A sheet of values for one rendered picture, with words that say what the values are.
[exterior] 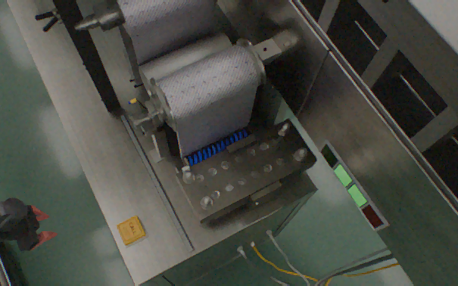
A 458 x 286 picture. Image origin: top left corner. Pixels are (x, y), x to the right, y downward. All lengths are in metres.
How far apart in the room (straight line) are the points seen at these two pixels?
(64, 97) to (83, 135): 0.18
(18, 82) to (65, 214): 0.96
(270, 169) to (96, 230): 1.31
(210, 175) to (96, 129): 0.47
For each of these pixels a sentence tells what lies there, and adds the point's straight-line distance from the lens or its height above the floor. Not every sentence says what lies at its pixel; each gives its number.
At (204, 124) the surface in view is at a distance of 1.04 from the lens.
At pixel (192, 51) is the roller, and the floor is 1.23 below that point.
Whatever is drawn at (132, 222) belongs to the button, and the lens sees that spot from 1.23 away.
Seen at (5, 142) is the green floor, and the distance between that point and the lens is 2.62.
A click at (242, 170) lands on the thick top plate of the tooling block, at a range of 1.15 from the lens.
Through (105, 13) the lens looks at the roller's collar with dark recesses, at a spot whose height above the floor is 1.36.
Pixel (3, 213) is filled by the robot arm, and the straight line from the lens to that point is 0.97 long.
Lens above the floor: 2.10
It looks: 69 degrees down
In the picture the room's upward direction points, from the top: 1 degrees counter-clockwise
